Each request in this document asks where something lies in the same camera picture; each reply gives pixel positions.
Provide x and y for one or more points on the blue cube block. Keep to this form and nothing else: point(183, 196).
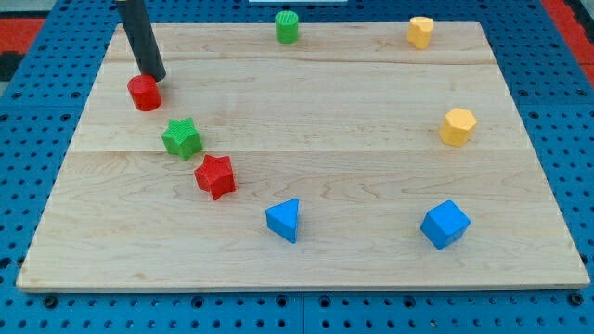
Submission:
point(444, 224)

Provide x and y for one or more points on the yellow hexagon block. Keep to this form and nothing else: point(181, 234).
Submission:
point(457, 127)

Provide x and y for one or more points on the wooden board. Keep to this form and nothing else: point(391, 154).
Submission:
point(345, 120)

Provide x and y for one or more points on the blue triangle block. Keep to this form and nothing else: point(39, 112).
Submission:
point(283, 219)

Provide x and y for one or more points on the red star block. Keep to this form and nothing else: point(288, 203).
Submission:
point(216, 176)

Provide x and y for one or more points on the green star block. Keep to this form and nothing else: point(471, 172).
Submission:
point(181, 138)

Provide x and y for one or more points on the green cylinder block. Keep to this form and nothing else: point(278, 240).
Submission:
point(287, 27)

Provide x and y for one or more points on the red cylinder block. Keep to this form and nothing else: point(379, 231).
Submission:
point(144, 92)

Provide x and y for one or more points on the yellow heart block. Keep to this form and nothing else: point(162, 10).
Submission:
point(420, 31)

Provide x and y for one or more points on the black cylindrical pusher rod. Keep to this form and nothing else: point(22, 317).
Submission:
point(138, 29)

